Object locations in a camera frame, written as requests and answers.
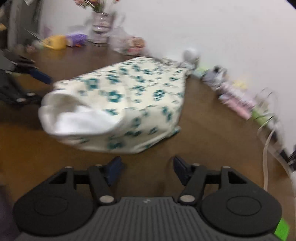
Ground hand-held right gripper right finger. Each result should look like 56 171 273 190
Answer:
173 156 249 206

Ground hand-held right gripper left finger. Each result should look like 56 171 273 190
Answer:
47 156 123 206

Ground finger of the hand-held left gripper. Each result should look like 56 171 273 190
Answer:
0 70 44 106
13 56 53 85

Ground white teal floral garment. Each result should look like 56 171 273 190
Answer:
38 56 193 155

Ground pink folded clothes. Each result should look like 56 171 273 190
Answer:
218 82 256 120

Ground yellow cup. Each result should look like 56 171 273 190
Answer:
43 35 68 50

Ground purple container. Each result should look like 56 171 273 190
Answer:
66 32 88 48

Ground vase with pink flowers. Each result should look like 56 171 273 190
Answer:
73 0 121 44

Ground clear plastic snack bag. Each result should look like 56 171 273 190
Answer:
110 27 147 56

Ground green packet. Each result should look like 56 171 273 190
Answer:
252 108 274 126

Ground white robot toy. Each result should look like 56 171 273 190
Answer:
183 48 201 68

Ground white cable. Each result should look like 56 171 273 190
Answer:
257 91 296 192

